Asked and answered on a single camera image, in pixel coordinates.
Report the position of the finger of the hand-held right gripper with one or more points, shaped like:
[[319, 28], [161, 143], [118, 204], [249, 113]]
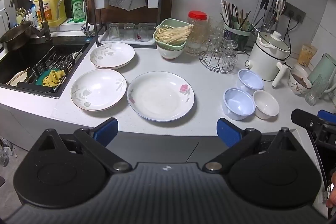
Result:
[[303, 119], [326, 115]]

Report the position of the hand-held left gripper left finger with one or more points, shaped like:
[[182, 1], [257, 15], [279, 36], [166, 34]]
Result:
[[106, 130]]

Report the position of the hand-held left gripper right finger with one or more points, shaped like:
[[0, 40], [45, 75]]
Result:
[[227, 134]]

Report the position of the light blue plastic bowl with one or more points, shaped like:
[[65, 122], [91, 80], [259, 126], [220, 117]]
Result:
[[250, 80], [239, 104]]

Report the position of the white leaf-pattern plate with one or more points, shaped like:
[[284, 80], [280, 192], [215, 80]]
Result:
[[98, 89], [112, 56]]

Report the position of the white pink-flower plate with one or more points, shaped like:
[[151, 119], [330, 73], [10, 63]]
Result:
[[160, 96]]

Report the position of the person's right hand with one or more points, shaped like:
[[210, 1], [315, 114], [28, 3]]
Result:
[[331, 188]]

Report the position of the tall ribbed glass cup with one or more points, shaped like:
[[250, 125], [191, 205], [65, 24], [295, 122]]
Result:
[[316, 90]]

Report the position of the plain white bowl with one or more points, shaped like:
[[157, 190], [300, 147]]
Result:
[[266, 104]]

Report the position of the pale green electric kettle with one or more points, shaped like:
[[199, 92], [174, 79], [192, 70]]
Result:
[[325, 66]]

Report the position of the yellow food packet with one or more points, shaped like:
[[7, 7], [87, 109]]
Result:
[[307, 54]]

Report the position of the white electric cooking pot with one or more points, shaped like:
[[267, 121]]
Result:
[[265, 61]]

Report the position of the yellow dish cloth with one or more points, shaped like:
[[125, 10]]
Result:
[[53, 78]]

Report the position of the steel wool scrubber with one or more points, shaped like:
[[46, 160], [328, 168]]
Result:
[[64, 61]]

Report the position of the clear textured glass cup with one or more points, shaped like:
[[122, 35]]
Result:
[[230, 53]]

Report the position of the white drain tray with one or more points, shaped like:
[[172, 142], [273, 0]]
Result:
[[126, 40]]

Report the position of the black sink drain rack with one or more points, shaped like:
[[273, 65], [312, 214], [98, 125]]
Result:
[[39, 65]]

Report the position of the white bowl with brown base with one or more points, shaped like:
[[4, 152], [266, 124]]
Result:
[[170, 53]]

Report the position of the green chopstick holder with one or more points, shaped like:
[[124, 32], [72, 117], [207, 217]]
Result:
[[240, 35]]

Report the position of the small clear drinking glass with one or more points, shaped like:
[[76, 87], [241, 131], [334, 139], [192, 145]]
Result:
[[143, 30], [129, 29], [114, 29]]

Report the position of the white dish in sink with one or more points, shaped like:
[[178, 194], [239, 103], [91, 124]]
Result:
[[19, 77]]

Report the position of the clear plastic bag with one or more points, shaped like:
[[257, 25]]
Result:
[[5, 150]]

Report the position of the stack of clear glasses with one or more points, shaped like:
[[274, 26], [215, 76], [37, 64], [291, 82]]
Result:
[[216, 31]]

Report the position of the black kitchen sink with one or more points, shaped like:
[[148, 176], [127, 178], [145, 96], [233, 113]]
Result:
[[29, 56]]

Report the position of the clear jar with red lid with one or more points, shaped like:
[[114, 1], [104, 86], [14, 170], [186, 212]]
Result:
[[197, 29]]

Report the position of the slim curved metal faucet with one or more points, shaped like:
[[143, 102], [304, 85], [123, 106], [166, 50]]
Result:
[[86, 19]]

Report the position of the hanging kitchen scissors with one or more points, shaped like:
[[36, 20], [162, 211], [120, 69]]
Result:
[[280, 7]]

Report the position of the pale enoki mushrooms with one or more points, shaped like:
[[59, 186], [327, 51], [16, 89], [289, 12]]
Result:
[[173, 33]]

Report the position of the hanging metal kitchen utensils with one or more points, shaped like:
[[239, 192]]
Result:
[[264, 7]]

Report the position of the bunch of chopsticks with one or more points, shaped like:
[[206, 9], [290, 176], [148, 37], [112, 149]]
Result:
[[231, 14]]

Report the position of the green dish soap bottle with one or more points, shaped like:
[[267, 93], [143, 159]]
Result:
[[78, 10]]

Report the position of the tall dark metal faucet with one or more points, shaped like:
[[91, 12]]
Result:
[[43, 23]]

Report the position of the green strainer basket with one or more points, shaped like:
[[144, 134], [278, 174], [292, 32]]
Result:
[[173, 22]]

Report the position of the dark metal cooking pot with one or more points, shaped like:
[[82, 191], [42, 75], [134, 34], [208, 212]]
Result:
[[15, 36]]

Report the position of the black metal knife rack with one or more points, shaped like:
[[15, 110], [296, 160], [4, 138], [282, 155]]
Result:
[[160, 3]]

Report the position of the blue and white bottle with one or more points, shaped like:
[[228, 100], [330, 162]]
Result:
[[33, 12]]

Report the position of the grey wall power strip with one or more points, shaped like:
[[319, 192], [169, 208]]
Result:
[[296, 14]]

